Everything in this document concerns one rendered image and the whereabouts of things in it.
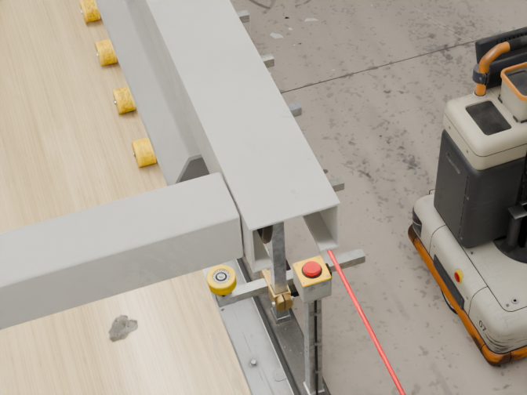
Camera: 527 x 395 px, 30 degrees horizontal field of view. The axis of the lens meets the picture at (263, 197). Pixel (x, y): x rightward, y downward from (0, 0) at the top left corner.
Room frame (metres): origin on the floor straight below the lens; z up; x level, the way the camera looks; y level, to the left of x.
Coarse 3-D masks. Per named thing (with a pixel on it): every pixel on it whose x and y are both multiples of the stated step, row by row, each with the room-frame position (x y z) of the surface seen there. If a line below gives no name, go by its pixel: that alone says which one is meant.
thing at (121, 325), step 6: (114, 318) 1.51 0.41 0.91; (120, 318) 1.50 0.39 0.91; (126, 318) 1.51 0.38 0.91; (114, 324) 1.49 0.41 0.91; (120, 324) 1.48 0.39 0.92; (126, 324) 1.48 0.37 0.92; (132, 324) 1.48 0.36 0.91; (114, 330) 1.47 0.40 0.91; (120, 330) 1.47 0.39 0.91; (126, 330) 1.47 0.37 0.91; (132, 330) 1.47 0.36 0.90; (114, 336) 1.45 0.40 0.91; (120, 336) 1.45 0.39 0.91; (126, 336) 1.45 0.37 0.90
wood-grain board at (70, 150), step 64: (0, 0) 2.95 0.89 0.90; (64, 0) 2.92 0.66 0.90; (0, 64) 2.59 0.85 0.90; (64, 64) 2.56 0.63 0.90; (0, 128) 2.28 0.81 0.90; (64, 128) 2.25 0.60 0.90; (128, 128) 2.23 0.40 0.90; (0, 192) 2.00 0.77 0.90; (64, 192) 1.98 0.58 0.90; (128, 192) 1.96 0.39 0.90; (64, 320) 1.52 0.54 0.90; (192, 320) 1.49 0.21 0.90; (0, 384) 1.34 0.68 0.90; (64, 384) 1.33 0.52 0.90; (128, 384) 1.31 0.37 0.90; (192, 384) 1.30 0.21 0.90
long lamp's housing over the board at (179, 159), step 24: (96, 0) 0.90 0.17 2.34; (120, 0) 0.85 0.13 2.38; (120, 24) 0.82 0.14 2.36; (144, 24) 0.80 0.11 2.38; (120, 48) 0.80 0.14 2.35; (144, 48) 0.76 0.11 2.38; (144, 72) 0.74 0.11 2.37; (144, 96) 0.72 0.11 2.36; (168, 96) 0.69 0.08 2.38; (144, 120) 0.70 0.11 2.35; (168, 120) 0.66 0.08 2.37; (168, 144) 0.64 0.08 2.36; (192, 144) 0.62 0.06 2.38; (168, 168) 0.62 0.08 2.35; (192, 168) 0.60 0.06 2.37
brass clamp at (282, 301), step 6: (264, 270) 1.69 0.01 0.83; (264, 276) 1.67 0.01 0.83; (270, 276) 1.67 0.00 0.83; (270, 282) 1.65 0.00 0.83; (270, 288) 1.63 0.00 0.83; (288, 288) 1.62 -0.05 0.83; (270, 294) 1.63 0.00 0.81; (276, 294) 1.61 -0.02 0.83; (282, 294) 1.61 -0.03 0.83; (288, 294) 1.61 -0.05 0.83; (276, 300) 1.59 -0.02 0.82; (282, 300) 1.59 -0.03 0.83; (288, 300) 1.59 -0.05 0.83; (276, 306) 1.58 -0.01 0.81; (282, 306) 1.58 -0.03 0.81; (288, 306) 1.59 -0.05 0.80
